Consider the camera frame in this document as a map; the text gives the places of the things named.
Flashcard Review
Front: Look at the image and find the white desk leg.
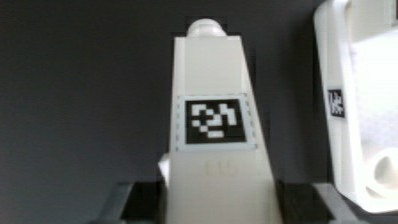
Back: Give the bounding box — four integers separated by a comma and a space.
160, 18, 282, 224

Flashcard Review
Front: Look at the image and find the white desk tabletop tray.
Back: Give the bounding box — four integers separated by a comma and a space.
314, 0, 398, 213

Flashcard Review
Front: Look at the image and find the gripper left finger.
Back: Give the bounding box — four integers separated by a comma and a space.
94, 183, 133, 224

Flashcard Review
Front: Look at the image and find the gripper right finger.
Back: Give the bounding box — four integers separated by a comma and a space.
313, 183, 362, 224

